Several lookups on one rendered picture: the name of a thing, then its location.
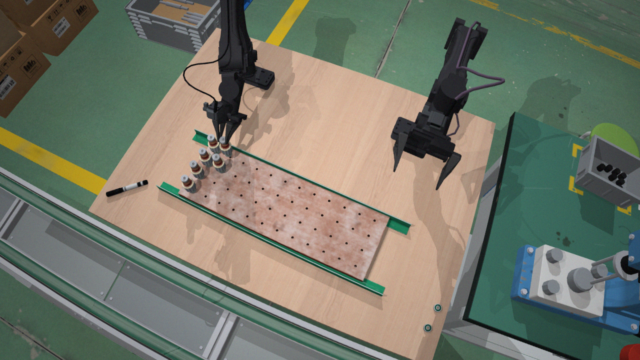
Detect yellow floor marking strip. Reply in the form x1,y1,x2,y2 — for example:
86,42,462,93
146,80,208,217
0,127,107,195

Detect brown cardboard boxes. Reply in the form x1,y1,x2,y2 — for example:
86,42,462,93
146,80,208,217
0,0,99,119

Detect yellow floor marking stripe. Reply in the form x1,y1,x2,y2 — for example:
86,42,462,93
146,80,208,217
266,0,309,46

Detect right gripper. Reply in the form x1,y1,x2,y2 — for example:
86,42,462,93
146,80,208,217
212,96,248,145

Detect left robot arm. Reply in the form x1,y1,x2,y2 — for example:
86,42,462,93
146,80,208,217
392,17,488,135

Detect green and grey conveyor belt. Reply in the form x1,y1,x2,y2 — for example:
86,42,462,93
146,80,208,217
0,167,398,360

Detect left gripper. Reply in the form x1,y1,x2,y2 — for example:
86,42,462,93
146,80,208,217
393,117,462,190

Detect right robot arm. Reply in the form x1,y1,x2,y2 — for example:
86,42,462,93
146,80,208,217
203,0,275,120

